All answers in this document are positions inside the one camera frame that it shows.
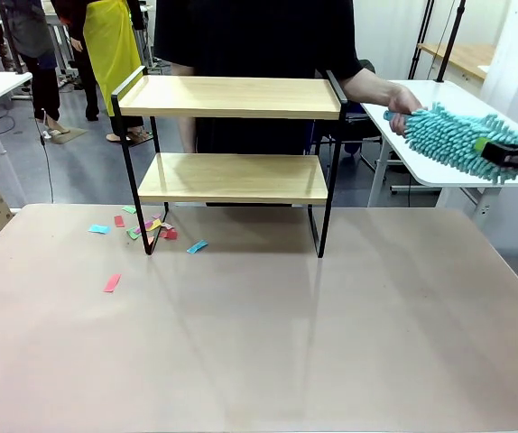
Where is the teal microfibre duster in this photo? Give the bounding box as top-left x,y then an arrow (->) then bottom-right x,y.
383,102 -> 518,185

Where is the person's left forearm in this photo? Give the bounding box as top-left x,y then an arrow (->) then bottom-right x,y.
338,66 -> 398,106

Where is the person's left hand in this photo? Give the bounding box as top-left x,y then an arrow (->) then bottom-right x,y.
385,85 -> 424,116

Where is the large white table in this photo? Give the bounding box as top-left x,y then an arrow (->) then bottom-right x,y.
360,78 -> 518,220

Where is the wooden background desk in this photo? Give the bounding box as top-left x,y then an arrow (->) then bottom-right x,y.
416,42 -> 498,81

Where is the black stand pole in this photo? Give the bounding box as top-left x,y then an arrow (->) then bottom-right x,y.
436,0 -> 467,83

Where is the black tripod stand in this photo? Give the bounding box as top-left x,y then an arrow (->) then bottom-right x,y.
406,0 -> 437,81

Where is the black office chair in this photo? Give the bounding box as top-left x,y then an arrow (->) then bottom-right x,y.
319,60 -> 395,172

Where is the person in black clothes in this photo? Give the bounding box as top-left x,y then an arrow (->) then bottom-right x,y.
153,0 -> 364,157

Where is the person in yellow apron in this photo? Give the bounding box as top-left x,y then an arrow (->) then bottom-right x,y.
51,0 -> 147,146

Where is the grey floor mat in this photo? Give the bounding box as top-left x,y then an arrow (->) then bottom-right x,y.
44,125 -> 88,145

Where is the person in dark grey clothes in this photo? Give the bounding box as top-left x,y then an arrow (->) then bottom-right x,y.
1,0 -> 73,136

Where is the two-tier wooden shelf black frame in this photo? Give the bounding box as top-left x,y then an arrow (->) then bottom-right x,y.
110,66 -> 348,259

